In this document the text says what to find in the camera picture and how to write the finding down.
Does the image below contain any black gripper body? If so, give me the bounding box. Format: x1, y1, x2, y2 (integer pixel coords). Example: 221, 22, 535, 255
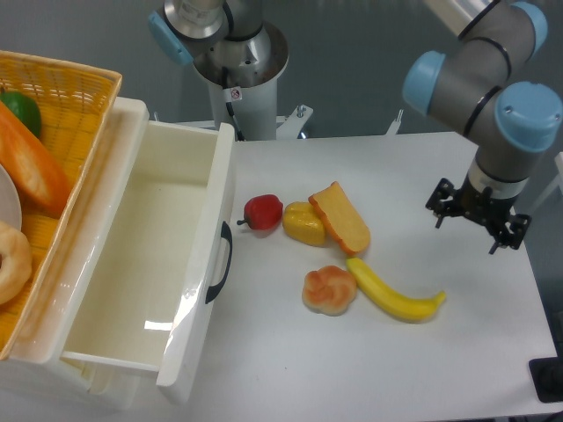
426, 177, 531, 250

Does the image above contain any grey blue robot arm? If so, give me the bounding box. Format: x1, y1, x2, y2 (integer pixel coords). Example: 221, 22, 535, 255
149, 1, 562, 249

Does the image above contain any orange bread slice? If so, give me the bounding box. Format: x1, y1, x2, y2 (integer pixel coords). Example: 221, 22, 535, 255
308, 181, 371, 256

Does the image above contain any round bread roll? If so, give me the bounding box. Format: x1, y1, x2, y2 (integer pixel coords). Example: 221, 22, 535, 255
302, 266, 357, 317

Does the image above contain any yellow banana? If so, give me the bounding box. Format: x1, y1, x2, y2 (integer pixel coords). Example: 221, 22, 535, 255
346, 258, 447, 323

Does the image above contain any black device at table edge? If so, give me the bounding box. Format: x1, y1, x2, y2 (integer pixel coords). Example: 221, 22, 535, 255
529, 357, 562, 404

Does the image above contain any yellow bell pepper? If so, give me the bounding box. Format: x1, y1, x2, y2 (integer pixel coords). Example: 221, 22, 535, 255
282, 201, 326, 246

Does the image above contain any red bell pepper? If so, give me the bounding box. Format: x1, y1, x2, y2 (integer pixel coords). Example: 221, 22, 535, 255
237, 194, 283, 230

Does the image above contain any white plastic drawer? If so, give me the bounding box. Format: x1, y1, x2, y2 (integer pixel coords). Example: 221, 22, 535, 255
62, 122, 235, 404

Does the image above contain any yellow woven basket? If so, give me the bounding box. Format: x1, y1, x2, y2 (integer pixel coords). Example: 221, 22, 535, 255
1, 51, 122, 359

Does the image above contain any orange baguette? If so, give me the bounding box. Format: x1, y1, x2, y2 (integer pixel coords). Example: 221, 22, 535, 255
1, 103, 71, 218

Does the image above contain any beige bagel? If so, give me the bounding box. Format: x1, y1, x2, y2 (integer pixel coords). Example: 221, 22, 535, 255
1, 221, 33, 304

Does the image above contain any white plate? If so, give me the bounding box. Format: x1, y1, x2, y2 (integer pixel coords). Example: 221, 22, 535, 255
0, 167, 22, 229

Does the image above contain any green bell pepper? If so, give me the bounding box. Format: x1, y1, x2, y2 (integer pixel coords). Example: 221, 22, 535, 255
1, 88, 42, 138

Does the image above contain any white drawer cabinet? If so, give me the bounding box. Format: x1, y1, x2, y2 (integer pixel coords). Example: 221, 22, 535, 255
1, 98, 149, 410

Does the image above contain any black drawer handle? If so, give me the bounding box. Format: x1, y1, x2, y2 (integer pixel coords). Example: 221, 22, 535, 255
205, 221, 233, 304

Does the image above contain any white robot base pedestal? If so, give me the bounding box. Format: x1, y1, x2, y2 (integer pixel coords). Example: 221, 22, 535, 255
194, 22, 313, 141

